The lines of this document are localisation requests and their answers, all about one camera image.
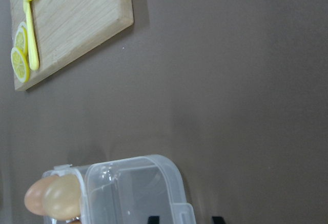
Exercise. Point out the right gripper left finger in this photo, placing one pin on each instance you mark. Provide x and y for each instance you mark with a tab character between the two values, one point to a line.
153	220

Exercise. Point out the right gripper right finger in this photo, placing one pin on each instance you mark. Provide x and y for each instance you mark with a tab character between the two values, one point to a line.
217	220

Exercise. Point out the clear plastic egg box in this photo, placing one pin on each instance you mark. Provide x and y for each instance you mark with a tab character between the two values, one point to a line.
130	190

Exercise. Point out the brown egg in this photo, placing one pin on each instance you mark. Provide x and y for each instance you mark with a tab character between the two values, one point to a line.
61	198
33	199

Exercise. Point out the brown egg in box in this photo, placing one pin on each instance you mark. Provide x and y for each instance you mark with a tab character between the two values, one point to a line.
61	198

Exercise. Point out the yellow plastic knife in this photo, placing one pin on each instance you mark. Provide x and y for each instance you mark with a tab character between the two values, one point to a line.
32	46

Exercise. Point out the wooden cutting board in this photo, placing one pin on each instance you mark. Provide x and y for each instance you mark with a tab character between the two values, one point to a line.
67	29

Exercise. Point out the lemon slice behind front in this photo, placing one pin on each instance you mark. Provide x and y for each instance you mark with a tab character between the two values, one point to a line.
21	39

